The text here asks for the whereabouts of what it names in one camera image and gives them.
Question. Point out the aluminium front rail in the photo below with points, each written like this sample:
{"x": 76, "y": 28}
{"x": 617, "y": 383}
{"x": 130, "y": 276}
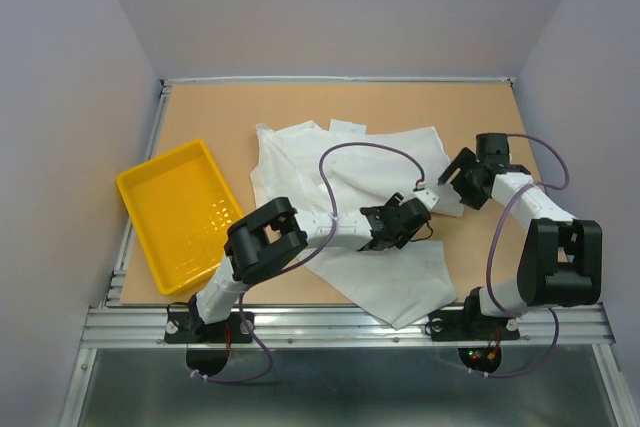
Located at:
{"x": 315, "y": 327}

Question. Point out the white long sleeve shirt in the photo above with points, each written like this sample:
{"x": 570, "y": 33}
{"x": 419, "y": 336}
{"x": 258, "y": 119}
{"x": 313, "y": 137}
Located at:
{"x": 307, "y": 164}

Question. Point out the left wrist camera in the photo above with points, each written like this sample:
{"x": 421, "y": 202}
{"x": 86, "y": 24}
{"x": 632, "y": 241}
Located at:
{"x": 427, "y": 197}

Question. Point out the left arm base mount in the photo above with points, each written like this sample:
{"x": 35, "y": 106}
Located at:
{"x": 208, "y": 346}

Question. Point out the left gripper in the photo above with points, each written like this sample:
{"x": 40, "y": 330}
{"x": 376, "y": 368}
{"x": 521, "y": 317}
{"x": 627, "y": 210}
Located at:
{"x": 394, "y": 201}

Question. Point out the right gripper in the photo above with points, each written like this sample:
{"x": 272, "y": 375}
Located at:
{"x": 464, "y": 160}

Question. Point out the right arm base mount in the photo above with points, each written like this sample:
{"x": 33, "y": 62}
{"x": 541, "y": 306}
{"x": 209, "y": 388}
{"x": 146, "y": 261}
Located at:
{"x": 485, "y": 333}

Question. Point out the yellow plastic tray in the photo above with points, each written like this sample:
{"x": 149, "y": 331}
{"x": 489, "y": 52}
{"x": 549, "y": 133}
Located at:
{"x": 181, "y": 208}

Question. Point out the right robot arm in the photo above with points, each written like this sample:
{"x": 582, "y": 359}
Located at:
{"x": 561, "y": 261}

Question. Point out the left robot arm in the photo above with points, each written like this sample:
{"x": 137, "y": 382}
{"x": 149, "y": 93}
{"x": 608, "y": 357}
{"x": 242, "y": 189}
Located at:
{"x": 262, "y": 244}

